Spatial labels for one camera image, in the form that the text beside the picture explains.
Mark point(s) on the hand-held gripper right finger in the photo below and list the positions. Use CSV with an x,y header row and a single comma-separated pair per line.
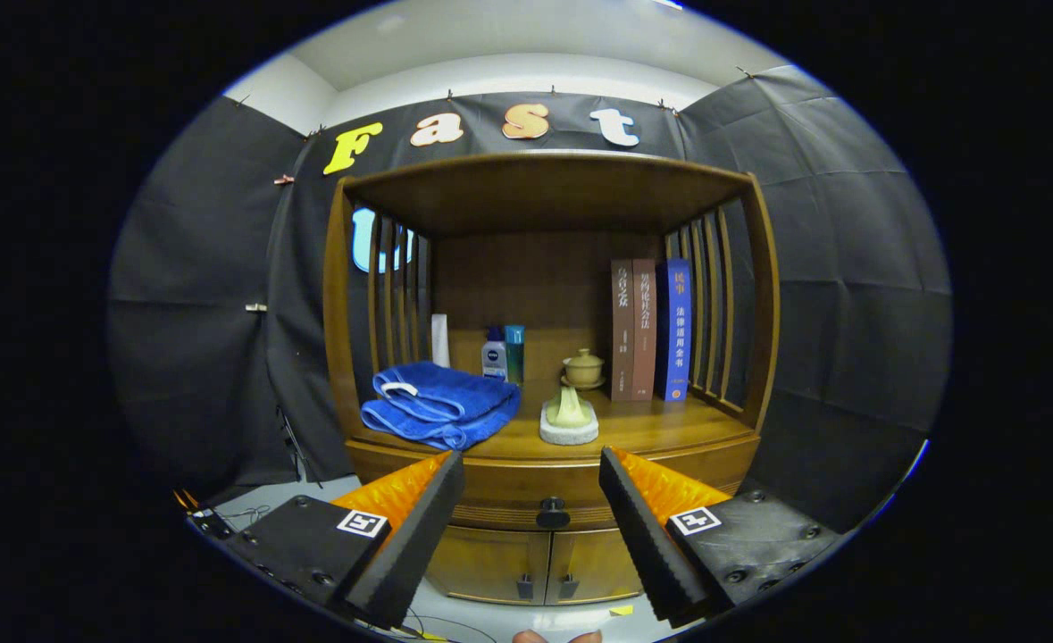
x,y
642,536

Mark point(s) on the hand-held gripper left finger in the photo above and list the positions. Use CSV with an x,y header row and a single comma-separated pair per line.
x,y
419,536

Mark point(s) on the wooden drawer with black knob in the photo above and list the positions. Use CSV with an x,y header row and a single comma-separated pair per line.
x,y
526,491

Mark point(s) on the green scrub brush white sponge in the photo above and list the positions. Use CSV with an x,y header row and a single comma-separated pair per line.
x,y
569,411

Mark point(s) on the wooden cabinet door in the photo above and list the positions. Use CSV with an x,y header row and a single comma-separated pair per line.
x,y
481,563
593,563

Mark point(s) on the wooden countertop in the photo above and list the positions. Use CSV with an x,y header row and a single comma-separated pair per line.
x,y
651,429

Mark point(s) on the wooden cabinet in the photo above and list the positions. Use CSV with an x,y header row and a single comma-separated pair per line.
x,y
526,286

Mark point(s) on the folded blue towel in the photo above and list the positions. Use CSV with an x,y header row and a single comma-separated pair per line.
x,y
446,402

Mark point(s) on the beige lidded teacup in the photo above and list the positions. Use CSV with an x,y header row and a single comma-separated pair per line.
x,y
584,369

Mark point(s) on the white bottle with blue cap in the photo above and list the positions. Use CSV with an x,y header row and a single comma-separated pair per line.
x,y
494,362

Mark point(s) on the white tube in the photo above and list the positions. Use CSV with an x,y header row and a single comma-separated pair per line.
x,y
440,344

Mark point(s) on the reddish brown book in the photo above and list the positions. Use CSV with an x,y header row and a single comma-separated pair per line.
x,y
644,339

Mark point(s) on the dark brown book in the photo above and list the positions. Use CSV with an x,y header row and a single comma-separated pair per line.
x,y
622,339

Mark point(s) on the blue book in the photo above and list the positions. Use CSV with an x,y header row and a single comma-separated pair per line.
x,y
673,339

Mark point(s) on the teal bottle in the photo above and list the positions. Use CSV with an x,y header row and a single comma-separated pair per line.
x,y
514,353

